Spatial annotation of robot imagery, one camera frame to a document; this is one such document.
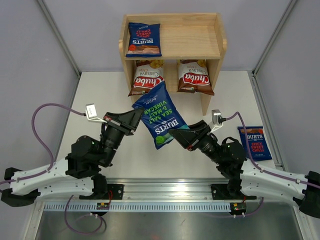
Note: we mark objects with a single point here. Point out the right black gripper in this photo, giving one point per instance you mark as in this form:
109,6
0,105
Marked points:
187,138

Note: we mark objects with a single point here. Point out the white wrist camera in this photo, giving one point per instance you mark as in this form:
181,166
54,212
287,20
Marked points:
91,113
216,120

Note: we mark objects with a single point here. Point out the blue Burts spicy chilli bag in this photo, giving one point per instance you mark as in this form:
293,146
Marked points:
255,143

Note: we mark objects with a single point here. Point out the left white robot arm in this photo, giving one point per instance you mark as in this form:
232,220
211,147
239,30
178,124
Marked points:
79,172

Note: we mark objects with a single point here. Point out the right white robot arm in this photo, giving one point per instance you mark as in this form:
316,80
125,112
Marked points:
247,178

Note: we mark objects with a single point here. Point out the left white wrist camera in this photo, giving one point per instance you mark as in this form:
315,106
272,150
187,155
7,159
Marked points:
91,113

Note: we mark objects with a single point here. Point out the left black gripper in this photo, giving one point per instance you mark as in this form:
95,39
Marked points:
125,122

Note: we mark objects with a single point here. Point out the Chuba cassava chips bag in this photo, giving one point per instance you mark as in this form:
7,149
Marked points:
193,77
147,75

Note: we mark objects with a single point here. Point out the aluminium mounting rail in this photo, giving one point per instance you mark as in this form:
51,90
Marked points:
160,190

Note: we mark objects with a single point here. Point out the blue Burts sea salt bag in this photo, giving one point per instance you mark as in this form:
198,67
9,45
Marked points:
160,115

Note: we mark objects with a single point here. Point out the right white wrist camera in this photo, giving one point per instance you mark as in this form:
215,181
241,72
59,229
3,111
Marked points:
216,120

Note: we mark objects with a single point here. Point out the white slotted cable duct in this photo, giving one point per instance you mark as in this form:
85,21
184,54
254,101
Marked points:
148,207

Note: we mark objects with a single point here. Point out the wooden two-tier shelf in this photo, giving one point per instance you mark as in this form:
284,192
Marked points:
183,36

